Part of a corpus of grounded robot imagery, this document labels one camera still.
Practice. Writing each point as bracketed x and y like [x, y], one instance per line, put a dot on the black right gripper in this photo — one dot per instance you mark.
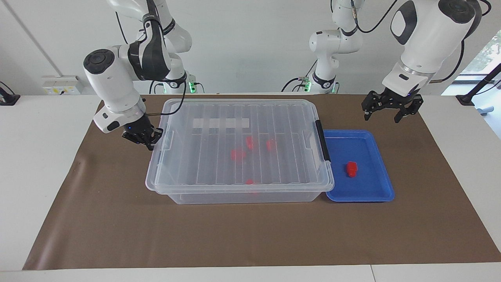
[139, 127]

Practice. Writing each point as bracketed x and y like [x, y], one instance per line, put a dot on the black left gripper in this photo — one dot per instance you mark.
[397, 100]

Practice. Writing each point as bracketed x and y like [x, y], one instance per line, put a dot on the clear ribbed plastic lid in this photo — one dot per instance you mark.
[219, 168]

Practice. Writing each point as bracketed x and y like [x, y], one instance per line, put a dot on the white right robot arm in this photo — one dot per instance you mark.
[113, 82]

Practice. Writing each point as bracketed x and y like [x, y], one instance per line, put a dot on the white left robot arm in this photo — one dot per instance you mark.
[422, 39]

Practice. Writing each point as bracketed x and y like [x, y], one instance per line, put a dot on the black box latch strip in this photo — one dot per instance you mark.
[323, 141]

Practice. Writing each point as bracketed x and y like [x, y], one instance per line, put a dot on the blue plastic tray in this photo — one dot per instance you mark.
[368, 184]

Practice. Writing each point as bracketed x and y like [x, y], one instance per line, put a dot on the clear plastic storage box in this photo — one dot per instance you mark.
[235, 198]

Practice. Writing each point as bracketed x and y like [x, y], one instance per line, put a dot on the brown paper table mat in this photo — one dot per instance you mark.
[117, 219]

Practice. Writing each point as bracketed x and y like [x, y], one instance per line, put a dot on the black angled stand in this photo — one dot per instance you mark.
[479, 84]

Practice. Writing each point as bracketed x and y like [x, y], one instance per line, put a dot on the glass window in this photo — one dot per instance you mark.
[483, 58]

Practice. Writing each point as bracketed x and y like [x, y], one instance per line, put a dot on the white wall power socket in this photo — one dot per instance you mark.
[62, 86]

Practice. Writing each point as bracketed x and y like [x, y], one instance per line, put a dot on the black bracket foot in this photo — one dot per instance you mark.
[8, 98]

